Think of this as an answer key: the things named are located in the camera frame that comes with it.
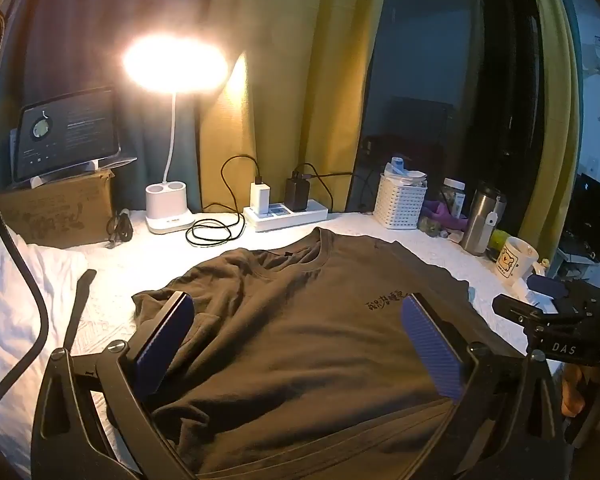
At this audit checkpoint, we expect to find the black strap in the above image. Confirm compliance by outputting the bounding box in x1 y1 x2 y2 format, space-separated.
62 269 98 351

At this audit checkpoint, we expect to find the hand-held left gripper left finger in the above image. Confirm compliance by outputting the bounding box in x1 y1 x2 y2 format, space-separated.
32 290 201 480

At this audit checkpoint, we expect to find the white plastic basket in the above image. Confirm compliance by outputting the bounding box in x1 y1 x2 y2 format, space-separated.
373 172 428 231

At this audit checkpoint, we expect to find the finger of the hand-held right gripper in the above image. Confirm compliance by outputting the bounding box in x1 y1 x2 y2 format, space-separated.
527 272 581 306
492 294 546 326

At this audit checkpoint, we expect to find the white printed mug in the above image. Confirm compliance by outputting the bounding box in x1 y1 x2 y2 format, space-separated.
494 236 540 281

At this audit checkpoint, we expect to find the narrow yellow curtain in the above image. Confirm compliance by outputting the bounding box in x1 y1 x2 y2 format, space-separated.
522 0 581 246

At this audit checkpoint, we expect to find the wide yellow curtain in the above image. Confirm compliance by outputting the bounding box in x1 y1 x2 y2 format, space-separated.
200 0 396 216

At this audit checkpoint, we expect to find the white desk lamp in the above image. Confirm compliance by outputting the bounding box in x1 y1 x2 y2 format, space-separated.
122 35 228 235

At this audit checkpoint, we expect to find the black charging cable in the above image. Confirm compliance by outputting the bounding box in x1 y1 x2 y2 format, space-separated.
186 155 261 248
292 162 376 211

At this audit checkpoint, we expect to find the black charger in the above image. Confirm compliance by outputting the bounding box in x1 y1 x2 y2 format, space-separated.
285 171 310 212

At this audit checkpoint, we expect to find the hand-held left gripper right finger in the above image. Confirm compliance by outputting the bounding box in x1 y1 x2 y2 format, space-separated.
400 292 571 480

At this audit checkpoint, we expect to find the black tablet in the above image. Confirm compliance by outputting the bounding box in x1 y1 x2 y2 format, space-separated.
11 87 122 183

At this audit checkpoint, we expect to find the thick black cable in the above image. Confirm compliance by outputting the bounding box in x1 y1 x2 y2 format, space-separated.
0 10 48 426

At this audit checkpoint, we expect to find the white pillow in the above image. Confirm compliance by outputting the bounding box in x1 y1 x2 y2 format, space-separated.
0 225 88 441

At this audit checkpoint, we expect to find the yellow green container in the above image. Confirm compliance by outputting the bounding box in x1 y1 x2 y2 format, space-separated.
487 229 512 261

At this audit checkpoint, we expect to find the person's right hand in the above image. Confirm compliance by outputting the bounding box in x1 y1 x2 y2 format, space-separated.
560 362 593 418

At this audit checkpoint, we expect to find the blue white packet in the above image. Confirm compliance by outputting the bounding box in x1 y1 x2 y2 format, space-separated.
382 156 428 181

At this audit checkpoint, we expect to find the dark brown t-shirt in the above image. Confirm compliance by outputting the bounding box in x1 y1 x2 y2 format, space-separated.
130 227 531 480

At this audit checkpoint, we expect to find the stainless steel tumbler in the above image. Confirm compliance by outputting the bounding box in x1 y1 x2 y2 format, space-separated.
460 183 507 257

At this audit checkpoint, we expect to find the purple pouch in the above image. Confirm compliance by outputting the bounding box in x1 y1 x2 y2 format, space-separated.
422 200 468 233

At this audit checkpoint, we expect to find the white power strip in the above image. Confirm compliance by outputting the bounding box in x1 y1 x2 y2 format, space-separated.
243 199 328 232

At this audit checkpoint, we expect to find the black bundled cable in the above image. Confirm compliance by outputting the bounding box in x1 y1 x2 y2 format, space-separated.
106 208 135 248

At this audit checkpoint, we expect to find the dark curtain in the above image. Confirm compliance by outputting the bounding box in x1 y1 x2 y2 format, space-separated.
17 0 216 211

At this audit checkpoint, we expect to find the cardboard box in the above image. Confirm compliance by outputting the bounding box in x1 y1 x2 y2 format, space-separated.
0 170 116 250

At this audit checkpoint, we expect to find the white charger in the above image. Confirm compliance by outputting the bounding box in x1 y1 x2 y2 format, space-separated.
250 175 272 213

